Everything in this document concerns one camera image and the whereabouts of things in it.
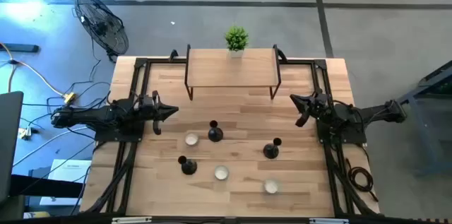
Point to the small round candle tin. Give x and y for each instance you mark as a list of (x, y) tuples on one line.
[(271, 186)]

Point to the white paper box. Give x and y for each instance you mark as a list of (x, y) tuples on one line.
[(67, 172)]

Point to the black candle stick holder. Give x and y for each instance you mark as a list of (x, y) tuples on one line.
[(270, 151), (215, 135), (189, 167)]

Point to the silver metal bracket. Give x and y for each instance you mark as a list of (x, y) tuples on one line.
[(130, 220), (328, 221)]

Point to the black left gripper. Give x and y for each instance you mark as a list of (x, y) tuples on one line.
[(150, 109)]

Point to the black floor fan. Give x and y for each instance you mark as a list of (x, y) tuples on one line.
[(102, 26)]

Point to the white power adapter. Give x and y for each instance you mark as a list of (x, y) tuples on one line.
[(25, 133)]

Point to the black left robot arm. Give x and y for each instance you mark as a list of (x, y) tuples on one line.
[(92, 114)]

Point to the green plant in white pot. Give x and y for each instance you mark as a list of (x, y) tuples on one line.
[(236, 38)]

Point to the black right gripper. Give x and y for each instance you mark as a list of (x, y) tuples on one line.
[(318, 104)]

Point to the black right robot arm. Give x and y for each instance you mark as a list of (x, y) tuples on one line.
[(374, 112)]

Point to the wooden riser shelf black legs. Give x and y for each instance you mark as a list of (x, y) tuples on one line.
[(229, 72)]

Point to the black aluminium rig frame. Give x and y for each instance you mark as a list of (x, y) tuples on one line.
[(159, 61)]

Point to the black flat beam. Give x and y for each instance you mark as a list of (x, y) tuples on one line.
[(46, 186)]

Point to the black floor bar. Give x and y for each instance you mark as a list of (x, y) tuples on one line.
[(19, 48)]

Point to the yellow object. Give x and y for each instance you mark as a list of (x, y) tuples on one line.
[(37, 215)]

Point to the blue metal table frame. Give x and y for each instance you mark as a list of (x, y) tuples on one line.
[(439, 79)]

